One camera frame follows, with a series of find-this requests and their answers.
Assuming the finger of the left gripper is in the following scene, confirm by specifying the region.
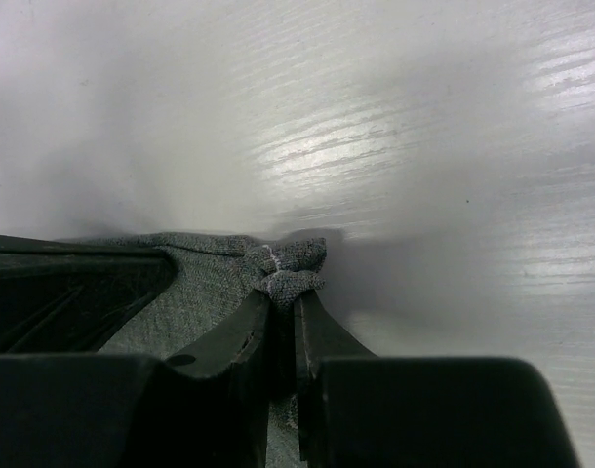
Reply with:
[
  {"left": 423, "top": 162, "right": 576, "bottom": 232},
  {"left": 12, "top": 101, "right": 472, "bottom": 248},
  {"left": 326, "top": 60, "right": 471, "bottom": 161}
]
[{"left": 0, "top": 235, "right": 176, "bottom": 354}]

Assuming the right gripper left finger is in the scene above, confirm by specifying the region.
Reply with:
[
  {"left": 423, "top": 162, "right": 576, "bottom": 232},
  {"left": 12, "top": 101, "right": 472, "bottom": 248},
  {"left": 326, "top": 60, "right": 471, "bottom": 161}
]
[{"left": 166, "top": 291, "right": 272, "bottom": 467}]

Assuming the grey cloth napkin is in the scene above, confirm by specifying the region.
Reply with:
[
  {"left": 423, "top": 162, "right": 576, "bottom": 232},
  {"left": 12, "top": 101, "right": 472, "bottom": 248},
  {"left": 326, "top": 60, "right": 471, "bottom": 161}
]
[{"left": 58, "top": 232, "right": 329, "bottom": 468}]

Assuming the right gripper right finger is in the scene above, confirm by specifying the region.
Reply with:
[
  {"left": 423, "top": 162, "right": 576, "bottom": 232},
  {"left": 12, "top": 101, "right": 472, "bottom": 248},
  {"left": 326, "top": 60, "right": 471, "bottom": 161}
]
[{"left": 294, "top": 290, "right": 375, "bottom": 467}]

